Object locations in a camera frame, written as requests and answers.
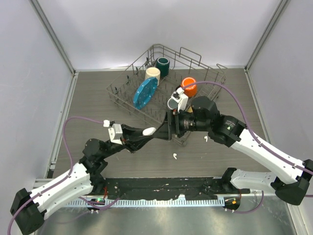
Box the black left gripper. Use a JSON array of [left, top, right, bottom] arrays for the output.
[[101, 123, 153, 159]]

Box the orange mug black handle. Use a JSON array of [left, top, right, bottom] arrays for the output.
[[180, 77, 198, 98]]

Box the grey wire dish rack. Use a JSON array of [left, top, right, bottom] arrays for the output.
[[107, 44, 228, 127]]

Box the cream ribbed mug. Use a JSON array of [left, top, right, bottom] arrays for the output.
[[145, 67, 160, 85]]

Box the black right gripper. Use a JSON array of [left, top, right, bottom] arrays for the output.
[[153, 107, 210, 141]]

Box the dark teal mug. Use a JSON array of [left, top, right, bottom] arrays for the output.
[[156, 57, 170, 77]]

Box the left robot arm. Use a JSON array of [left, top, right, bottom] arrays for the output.
[[7, 120, 157, 235]]

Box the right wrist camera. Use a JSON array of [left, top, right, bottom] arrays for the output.
[[170, 87, 189, 112]]

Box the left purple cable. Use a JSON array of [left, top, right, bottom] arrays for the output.
[[6, 116, 122, 235]]

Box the grey mug black handle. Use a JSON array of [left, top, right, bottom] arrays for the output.
[[167, 98, 179, 110]]

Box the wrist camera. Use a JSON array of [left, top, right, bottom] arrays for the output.
[[170, 87, 189, 112], [103, 119, 123, 145]]

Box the white earbud case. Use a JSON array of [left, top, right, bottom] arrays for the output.
[[142, 127, 156, 136]]

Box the right aluminium frame post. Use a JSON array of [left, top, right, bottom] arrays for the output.
[[245, 0, 290, 72]]

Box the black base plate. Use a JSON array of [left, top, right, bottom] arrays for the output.
[[97, 177, 250, 201]]

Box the aluminium frame post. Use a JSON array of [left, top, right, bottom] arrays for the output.
[[29, 0, 76, 74], [245, 0, 290, 72]]

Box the left aluminium frame post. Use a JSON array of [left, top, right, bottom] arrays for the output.
[[29, 0, 76, 74]]

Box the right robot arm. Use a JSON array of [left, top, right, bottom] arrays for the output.
[[152, 96, 313, 206]]

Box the blue polka dot plate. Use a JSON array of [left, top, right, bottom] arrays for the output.
[[133, 77, 158, 110]]

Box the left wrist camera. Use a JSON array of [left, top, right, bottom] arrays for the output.
[[103, 119, 123, 145]]

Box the white slotted cable duct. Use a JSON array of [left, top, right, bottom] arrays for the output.
[[65, 194, 224, 208]]

